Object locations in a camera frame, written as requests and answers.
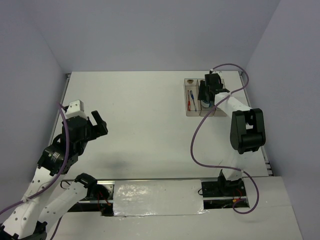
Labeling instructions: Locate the blue jar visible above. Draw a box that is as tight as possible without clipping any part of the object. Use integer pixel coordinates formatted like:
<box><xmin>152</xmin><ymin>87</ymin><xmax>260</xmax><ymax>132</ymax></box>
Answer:
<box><xmin>200</xmin><ymin>100</ymin><xmax>213</xmax><ymax>110</ymax></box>

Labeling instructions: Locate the blue pen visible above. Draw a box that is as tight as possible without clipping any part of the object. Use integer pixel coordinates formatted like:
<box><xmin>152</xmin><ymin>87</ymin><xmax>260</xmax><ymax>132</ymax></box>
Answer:
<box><xmin>189</xmin><ymin>90</ymin><xmax>197</xmax><ymax>112</ymax></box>

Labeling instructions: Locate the red pen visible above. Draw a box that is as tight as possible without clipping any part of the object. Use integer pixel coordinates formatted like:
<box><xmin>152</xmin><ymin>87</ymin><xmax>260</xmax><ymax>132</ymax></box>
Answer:
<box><xmin>187</xmin><ymin>90</ymin><xmax>191</xmax><ymax>111</ymax></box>

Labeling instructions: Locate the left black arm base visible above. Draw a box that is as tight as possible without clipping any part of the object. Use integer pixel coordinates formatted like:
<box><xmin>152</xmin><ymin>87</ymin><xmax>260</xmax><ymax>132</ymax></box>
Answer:
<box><xmin>68</xmin><ymin>173</ymin><xmax>115</xmax><ymax>217</ymax></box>

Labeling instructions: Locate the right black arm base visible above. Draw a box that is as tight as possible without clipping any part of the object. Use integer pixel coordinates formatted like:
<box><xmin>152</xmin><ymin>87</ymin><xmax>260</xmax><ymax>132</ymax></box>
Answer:
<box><xmin>197</xmin><ymin>170</ymin><xmax>249</xmax><ymax>210</ymax></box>

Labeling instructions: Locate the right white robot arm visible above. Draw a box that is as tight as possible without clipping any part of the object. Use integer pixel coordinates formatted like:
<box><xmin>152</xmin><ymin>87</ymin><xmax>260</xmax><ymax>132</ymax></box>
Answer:
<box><xmin>198</xmin><ymin>71</ymin><xmax>266</xmax><ymax>171</ymax></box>

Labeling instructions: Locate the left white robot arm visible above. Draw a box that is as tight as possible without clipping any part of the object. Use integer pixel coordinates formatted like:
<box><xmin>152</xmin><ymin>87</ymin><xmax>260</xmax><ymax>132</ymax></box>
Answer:
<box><xmin>0</xmin><ymin>110</ymin><xmax>110</xmax><ymax>240</ymax></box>

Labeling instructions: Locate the clear three-compartment organizer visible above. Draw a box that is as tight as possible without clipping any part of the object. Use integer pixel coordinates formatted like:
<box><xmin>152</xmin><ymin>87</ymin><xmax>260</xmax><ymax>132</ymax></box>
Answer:
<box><xmin>184</xmin><ymin>73</ymin><xmax>230</xmax><ymax>117</ymax></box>

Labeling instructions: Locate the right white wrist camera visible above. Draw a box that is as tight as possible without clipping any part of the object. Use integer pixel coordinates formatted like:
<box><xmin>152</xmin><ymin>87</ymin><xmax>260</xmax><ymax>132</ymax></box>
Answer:
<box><xmin>209</xmin><ymin>70</ymin><xmax>223</xmax><ymax>79</ymax></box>

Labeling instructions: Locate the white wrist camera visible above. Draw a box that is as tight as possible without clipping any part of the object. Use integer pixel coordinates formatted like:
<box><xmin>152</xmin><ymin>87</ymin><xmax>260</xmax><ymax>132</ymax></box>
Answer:
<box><xmin>209</xmin><ymin>70</ymin><xmax>223</xmax><ymax>79</ymax></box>
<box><xmin>65</xmin><ymin>99</ymin><xmax>87</xmax><ymax>119</ymax></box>

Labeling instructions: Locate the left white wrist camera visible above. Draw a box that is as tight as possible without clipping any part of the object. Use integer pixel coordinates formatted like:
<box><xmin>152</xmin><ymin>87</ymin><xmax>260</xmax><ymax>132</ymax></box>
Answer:
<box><xmin>65</xmin><ymin>99</ymin><xmax>87</xmax><ymax>119</ymax></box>

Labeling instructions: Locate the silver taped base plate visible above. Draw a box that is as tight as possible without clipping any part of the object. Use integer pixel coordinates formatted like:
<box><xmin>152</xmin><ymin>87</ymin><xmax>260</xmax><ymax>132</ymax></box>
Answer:
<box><xmin>113</xmin><ymin>179</ymin><xmax>206</xmax><ymax>217</ymax></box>

